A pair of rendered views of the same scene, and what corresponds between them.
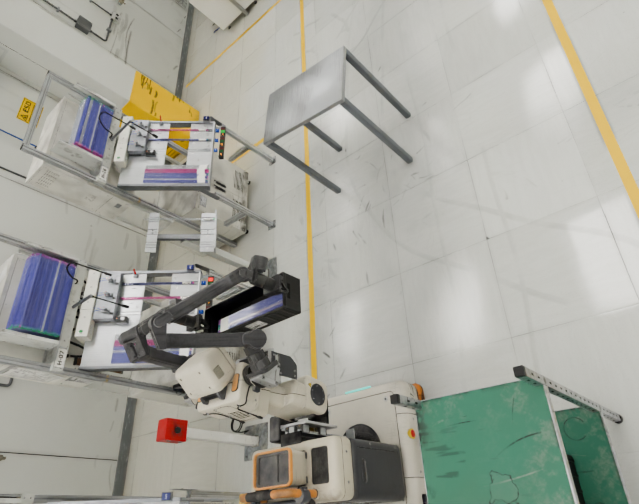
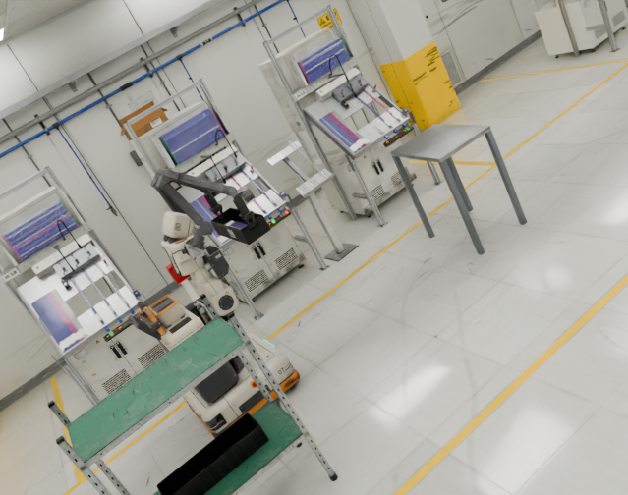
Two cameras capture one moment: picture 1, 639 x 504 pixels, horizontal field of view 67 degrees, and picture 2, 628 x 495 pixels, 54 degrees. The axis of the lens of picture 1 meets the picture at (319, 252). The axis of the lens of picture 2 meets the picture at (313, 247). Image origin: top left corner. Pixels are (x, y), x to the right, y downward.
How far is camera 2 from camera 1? 2.17 m
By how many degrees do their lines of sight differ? 27
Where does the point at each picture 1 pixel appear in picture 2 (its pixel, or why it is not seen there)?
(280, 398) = (201, 279)
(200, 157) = (371, 134)
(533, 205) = (478, 340)
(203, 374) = (170, 220)
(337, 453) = (191, 326)
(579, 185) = (509, 352)
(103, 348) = (194, 193)
